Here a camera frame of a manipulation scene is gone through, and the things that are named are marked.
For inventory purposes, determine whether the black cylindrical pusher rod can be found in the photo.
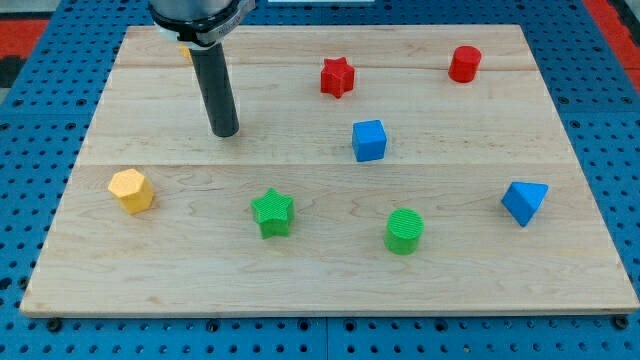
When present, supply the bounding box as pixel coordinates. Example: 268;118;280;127
190;44;239;138

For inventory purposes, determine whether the yellow block behind rod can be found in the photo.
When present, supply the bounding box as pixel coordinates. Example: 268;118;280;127
179;45;192;62

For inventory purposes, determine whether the red star block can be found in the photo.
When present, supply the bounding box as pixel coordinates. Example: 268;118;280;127
320;57;355;98

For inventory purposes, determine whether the yellow hexagon block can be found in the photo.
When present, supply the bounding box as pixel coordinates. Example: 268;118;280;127
108;169;154;214

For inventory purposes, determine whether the green star block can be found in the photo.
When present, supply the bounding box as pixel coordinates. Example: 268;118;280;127
251;188;295;239

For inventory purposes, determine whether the blue cube block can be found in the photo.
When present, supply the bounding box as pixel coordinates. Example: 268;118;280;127
352;119;387;162

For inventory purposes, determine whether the wooden board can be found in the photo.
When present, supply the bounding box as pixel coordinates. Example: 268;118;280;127
21;25;639;318

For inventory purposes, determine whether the green cylinder block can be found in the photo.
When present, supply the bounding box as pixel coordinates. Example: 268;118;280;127
384;208;424;255

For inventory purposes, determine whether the red cylinder block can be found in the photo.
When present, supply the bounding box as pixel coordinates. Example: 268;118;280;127
448;45;482;83

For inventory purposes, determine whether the blue triangular prism block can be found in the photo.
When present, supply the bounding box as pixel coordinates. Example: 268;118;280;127
501;182;549;227

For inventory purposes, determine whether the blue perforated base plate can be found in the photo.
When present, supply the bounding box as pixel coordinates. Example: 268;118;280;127
1;1;639;359

